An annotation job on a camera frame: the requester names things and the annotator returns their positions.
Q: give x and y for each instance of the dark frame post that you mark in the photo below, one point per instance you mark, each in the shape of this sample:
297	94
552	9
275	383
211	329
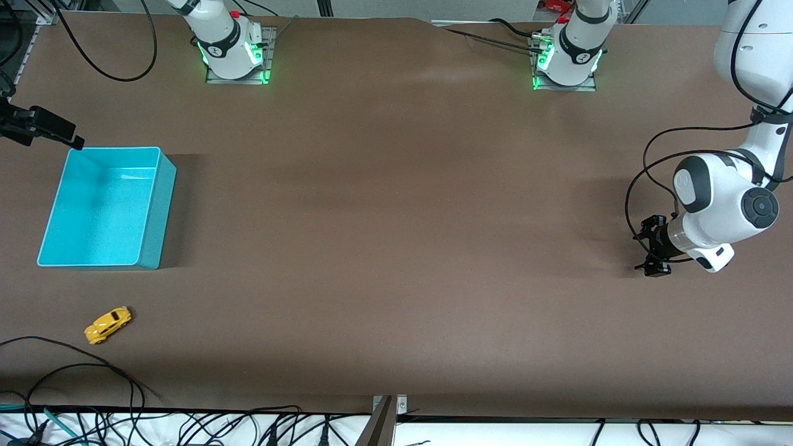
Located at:
632	9
325	6

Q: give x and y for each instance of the aluminium frame rail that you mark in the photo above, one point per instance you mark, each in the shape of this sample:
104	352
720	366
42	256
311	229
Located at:
37	17

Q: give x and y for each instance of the silver metal bracket plate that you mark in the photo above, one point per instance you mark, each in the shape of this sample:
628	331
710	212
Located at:
401	404

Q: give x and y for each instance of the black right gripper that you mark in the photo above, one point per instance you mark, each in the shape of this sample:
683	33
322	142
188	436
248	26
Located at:
23	124

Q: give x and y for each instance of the black power plug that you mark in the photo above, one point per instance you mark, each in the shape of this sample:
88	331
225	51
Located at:
324	435
271	437

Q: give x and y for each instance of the turquoise plastic bin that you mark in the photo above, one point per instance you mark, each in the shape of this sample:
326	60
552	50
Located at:
102	210

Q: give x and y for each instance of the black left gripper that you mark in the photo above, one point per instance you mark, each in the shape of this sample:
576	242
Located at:
661	241

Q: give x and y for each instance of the grey metal bar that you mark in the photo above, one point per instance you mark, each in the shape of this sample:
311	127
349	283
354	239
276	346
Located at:
379	428

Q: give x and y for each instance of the red background object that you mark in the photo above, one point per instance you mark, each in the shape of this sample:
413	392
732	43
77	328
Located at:
554	5

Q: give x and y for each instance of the brown table cover sheet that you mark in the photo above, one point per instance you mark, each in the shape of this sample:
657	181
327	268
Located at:
396	248

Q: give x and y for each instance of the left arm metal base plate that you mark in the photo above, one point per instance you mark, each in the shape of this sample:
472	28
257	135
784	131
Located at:
582	88

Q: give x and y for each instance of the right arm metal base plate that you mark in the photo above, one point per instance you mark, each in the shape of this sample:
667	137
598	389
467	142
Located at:
268	62

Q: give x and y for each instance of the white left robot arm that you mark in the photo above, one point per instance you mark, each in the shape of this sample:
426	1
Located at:
718	192

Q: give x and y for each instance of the yellow beetle toy car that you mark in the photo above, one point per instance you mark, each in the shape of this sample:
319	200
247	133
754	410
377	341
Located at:
106	326

